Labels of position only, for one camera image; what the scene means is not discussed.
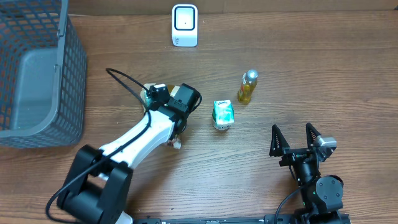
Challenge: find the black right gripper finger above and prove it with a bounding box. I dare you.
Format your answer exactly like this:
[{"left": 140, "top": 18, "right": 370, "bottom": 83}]
[
  {"left": 305, "top": 123, "right": 322, "bottom": 147},
  {"left": 269, "top": 124, "right": 290, "bottom": 157}
]

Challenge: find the green white tissue pack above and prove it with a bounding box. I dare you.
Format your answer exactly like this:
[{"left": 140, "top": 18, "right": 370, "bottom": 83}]
[{"left": 212, "top": 100, "right": 234, "bottom": 131}]

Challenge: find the yellow liquid bottle grey cap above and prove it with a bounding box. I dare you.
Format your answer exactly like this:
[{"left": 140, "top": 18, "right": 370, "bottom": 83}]
[{"left": 237, "top": 69, "right": 258, "bottom": 105}]

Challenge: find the brown snack bag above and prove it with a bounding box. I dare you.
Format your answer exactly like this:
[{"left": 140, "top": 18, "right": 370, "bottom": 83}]
[{"left": 140, "top": 83, "right": 182, "bottom": 149}]

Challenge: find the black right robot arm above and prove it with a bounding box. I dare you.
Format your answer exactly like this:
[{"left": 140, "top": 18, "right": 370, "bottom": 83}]
[{"left": 269, "top": 123, "right": 350, "bottom": 223}]

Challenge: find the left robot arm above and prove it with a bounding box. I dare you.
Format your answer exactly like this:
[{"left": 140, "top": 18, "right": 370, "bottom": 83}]
[{"left": 56, "top": 83, "right": 201, "bottom": 223}]

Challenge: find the white barcode scanner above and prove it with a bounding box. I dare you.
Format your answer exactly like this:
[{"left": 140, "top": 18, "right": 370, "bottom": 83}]
[{"left": 172, "top": 4, "right": 198, "bottom": 47}]

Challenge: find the dark grey mesh plastic basket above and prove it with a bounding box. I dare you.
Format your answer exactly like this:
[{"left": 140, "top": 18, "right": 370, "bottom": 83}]
[{"left": 1, "top": 0, "right": 87, "bottom": 149}]

